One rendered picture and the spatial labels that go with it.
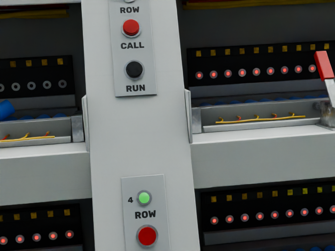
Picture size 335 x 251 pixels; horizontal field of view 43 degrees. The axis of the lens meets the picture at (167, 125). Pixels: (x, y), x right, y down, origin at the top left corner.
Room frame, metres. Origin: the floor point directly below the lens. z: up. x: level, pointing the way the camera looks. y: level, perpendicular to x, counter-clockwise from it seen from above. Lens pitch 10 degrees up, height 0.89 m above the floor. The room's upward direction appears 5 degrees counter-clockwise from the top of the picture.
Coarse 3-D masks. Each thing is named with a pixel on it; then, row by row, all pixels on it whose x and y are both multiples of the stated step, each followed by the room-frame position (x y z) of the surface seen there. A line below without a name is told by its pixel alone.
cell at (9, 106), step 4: (4, 100) 0.48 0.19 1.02; (0, 104) 0.48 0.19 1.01; (4, 104) 0.48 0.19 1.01; (8, 104) 0.48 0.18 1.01; (0, 108) 0.47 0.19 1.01; (4, 108) 0.48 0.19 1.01; (8, 108) 0.48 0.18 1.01; (12, 108) 0.48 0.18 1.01; (0, 112) 0.47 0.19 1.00; (4, 112) 0.48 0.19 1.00; (8, 112) 0.48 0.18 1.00; (12, 112) 0.49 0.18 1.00; (0, 116) 0.48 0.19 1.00; (4, 116) 0.48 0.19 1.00; (0, 120) 0.48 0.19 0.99
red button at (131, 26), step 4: (128, 20) 0.39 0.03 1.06; (132, 20) 0.39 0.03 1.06; (124, 24) 0.39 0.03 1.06; (128, 24) 0.39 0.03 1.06; (132, 24) 0.39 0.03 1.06; (136, 24) 0.39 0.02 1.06; (124, 28) 0.39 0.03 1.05; (128, 28) 0.39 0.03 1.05; (132, 28) 0.39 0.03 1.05; (136, 28) 0.39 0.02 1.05; (128, 32) 0.39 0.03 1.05; (132, 32) 0.39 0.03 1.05; (136, 32) 0.39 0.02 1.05
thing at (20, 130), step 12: (24, 120) 0.44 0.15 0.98; (36, 120) 0.44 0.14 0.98; (48, 120) 0.44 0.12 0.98; (60, 120) 0.44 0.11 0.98; (0, 132) 0.43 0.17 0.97; (12, 132) 0.43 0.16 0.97; (24, 132) 0.44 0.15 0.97; (36, 132) 0.44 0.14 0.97; (48, 132) 0.43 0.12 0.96; (60, 132) 0.44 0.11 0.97
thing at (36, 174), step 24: (48, 96) 0.55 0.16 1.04; (72, 96) 0.55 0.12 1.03; (72, 120) 0.43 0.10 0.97; (48, 144) 0.43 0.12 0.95; (72, 144) 0.42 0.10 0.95; (0, 168) 0.38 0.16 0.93; (24, 168) 0.39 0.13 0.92; (48, 168) 0.39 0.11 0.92; (72, 168) 0.39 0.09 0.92; (0, 192) 0.39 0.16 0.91; (24, 192) 0.39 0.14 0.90; (48, 192) 0.40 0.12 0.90; (72, 192) 0.40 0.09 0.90
